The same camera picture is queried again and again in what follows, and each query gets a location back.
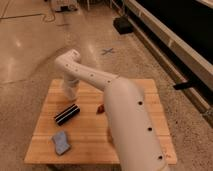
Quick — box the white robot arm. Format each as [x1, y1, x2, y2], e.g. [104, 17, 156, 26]
[55, 49, 171, 171]

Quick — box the red brown sausage toy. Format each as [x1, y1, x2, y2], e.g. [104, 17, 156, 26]
[96, 105, 105, 114]

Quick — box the black white striped box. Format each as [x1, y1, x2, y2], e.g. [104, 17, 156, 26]
[54, 104, 80, 126]

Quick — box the wooden table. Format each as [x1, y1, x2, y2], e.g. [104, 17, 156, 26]
[23, 78, 179, 171]

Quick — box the black box on floor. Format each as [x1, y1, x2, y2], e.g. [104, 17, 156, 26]
[113, 17, 133, 34]

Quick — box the blue sponge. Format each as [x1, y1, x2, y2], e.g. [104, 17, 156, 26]
[52, 131, 71, 155]

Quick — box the white device on floor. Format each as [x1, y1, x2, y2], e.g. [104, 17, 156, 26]
[50, 0, 78, 12]

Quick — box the white long wall rail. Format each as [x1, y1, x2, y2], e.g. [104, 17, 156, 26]
[109, 0, 213, 116]

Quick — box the black handle at right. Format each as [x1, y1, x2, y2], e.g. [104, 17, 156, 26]
[173, 80, 199, 90]

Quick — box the black cable on floor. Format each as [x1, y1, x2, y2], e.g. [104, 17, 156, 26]
[0, 12, 56, 24]

